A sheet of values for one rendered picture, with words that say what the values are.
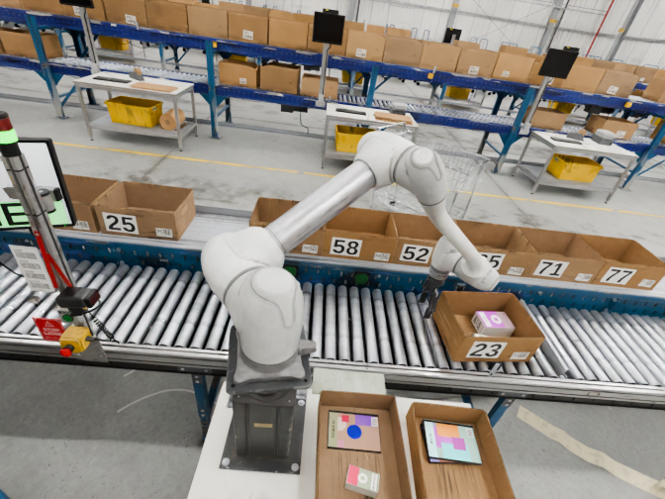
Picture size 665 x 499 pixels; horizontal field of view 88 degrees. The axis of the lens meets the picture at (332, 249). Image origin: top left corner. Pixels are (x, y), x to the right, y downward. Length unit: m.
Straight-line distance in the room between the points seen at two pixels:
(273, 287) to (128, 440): 1.68
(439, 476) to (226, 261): 1.01
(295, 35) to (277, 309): 5.51
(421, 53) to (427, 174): 5.22
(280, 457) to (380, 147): 1.06
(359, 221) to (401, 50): 4.35
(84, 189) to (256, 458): 1.76
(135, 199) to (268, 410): 1.59
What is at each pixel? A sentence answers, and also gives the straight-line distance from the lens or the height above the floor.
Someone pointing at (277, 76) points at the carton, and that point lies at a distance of 5.91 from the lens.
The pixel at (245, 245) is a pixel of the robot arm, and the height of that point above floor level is 1.45.
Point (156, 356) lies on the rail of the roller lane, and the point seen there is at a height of 0.72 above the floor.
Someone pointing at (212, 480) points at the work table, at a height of 0.75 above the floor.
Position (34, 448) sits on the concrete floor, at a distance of 2.51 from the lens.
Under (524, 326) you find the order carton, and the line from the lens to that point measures 1.95.
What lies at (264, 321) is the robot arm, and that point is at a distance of 0.81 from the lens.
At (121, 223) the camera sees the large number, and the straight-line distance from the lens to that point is 2.06.
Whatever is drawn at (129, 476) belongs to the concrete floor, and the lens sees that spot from 2.26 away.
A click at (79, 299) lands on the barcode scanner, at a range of 1.46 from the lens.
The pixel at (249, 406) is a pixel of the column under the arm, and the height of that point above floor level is 1.06.
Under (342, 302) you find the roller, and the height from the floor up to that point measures 0.75.
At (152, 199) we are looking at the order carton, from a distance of 2.28.
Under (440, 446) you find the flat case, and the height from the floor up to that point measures 0.78.
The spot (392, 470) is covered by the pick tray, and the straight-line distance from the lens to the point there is 1.39.
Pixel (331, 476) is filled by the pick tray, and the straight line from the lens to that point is 1.34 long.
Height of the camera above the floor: 2.00
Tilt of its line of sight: 35 degrees down
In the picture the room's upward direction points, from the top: 9 degrees clockwise
